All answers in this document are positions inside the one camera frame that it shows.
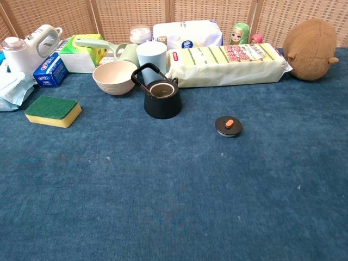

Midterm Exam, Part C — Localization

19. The green nesting doll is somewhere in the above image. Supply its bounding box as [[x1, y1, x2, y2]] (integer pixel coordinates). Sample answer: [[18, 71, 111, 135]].
[[228, 22, 250, 46]]

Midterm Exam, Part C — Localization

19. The black teapot with handle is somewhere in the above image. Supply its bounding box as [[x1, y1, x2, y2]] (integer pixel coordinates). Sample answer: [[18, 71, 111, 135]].
[[130, 63, 183, 120]]

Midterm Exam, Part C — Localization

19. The white tissue paper pack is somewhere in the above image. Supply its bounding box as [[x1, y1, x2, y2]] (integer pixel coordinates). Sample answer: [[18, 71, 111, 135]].
[[152, 19, 224, 50]]

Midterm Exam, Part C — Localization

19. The brown plush toy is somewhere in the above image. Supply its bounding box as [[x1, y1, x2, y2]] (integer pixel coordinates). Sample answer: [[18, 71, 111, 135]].
[[283, 17, 340, 82]]

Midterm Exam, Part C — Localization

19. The white bottle with clear cap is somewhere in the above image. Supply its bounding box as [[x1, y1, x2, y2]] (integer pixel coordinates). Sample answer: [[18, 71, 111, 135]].
[[1, 36, 35, 79]]

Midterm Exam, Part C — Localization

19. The green and yellow sponge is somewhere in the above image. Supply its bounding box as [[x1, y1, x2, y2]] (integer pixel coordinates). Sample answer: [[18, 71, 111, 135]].
[[24, 95, 83, 129]]

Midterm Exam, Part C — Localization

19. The green tissue box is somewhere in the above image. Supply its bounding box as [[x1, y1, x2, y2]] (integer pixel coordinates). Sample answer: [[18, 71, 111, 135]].
[[58, 34, 107, 74]]

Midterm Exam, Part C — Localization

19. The blue carpet cloth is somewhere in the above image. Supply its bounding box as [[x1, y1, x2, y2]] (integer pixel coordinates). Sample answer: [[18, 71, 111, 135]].
[[0, 47, 348, 261]]

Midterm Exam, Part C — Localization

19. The blue cardboard box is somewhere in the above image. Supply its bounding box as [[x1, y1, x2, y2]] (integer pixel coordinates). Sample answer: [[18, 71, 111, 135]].
[[32, 52, 69, 88]]

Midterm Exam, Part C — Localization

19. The light blue cup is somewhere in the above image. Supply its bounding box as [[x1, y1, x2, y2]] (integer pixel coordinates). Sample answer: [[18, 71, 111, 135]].
[[136, 41, 168, 85]]

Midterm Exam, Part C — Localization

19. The clear jar with white contents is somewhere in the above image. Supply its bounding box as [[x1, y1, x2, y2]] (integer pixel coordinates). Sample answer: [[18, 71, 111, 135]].
[[129, 25, 152, 45]]

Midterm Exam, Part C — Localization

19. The pale green ladle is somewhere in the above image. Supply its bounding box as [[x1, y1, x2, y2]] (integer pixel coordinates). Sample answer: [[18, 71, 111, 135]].
[[74, 38, 128, 61]]

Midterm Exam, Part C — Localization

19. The pale green cup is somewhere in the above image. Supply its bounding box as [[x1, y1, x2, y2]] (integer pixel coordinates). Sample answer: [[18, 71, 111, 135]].
[[119, 43, 140, 68]]

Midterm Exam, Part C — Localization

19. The wicker folding screen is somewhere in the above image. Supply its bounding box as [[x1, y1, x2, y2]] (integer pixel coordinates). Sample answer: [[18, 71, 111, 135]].
[[0, 0, 348, 49]]

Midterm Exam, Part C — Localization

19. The black lid with orange knob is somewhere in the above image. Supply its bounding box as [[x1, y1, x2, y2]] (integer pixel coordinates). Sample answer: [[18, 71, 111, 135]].
[[214, 115, 243, 138]]

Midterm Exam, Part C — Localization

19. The white wet wipes pack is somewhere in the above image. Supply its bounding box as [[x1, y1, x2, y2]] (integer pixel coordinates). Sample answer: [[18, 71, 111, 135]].
[[0, 64, 36, 112]]

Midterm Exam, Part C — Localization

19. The long yellow sponge pack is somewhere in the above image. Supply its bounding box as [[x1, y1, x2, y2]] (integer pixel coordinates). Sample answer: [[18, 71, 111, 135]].
[[165, 42, 294, 88]]

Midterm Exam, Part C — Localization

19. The beige bowl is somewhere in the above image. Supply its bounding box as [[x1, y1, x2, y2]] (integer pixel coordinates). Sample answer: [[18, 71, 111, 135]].
[[92, 60, 138, 96]]

